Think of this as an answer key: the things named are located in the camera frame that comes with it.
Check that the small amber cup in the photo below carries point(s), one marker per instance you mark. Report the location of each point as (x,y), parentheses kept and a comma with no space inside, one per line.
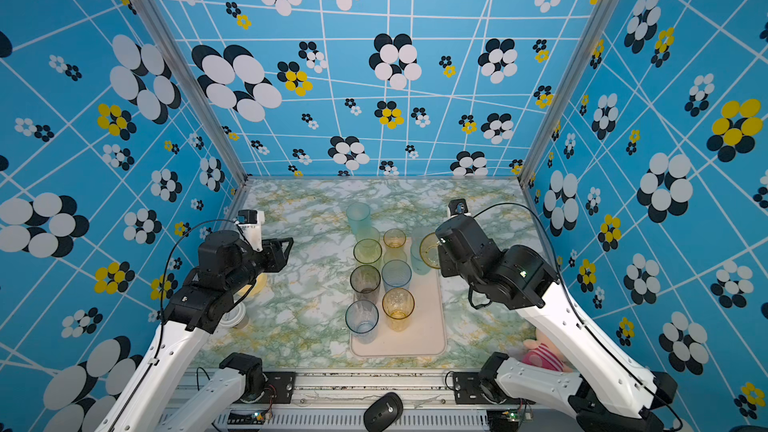
(394,238)

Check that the pink plush doll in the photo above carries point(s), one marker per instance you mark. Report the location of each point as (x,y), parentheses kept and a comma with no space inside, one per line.
(543,353)

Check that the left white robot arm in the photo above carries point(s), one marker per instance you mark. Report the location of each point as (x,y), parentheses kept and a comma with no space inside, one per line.
(228,261)

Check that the blue-grey translucent cup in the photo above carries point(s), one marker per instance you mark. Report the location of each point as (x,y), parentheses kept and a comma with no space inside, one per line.
(396,274)

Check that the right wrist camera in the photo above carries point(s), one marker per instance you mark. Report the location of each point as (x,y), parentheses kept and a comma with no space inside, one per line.
(462,225)

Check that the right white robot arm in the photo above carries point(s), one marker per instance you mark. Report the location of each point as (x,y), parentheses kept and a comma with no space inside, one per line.
(606,391)

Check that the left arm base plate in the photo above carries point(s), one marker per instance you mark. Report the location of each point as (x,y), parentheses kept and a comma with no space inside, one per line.
(279,387)

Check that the amber cup front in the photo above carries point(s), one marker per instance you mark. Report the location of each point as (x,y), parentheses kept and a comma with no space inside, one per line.
(398,305)

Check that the dark smoky cup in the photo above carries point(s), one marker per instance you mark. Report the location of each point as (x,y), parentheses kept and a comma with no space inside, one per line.
(365,281)

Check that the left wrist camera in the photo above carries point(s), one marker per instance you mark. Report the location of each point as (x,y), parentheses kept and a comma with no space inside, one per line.
(250,222)

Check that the grey-blue clear cup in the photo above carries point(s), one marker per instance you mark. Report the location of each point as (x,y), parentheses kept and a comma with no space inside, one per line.
(362,317)

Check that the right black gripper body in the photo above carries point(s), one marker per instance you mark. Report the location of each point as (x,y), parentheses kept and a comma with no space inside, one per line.
(449,269)

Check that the green translucent cup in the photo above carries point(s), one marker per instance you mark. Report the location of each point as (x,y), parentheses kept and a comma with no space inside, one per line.
(368,252)

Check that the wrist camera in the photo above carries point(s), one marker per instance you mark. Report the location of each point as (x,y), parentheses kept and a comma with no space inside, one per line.
(462,225)
(250,222)

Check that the beige plastic tray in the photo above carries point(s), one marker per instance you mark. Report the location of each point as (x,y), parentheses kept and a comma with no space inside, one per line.
(424,336)

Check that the teal cup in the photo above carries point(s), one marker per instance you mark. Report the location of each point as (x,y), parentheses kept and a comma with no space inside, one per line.
(359,219)
(419,267)

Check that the black computer mouse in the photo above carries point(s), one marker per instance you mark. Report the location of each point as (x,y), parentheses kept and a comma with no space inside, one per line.
(383,413)

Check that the amber cup back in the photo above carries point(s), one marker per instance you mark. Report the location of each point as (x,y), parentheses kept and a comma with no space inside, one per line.
(429,250)

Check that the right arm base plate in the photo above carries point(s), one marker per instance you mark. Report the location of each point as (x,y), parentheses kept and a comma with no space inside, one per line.
(466,389)

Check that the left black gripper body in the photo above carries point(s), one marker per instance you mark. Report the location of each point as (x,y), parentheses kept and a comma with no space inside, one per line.
(269,260)

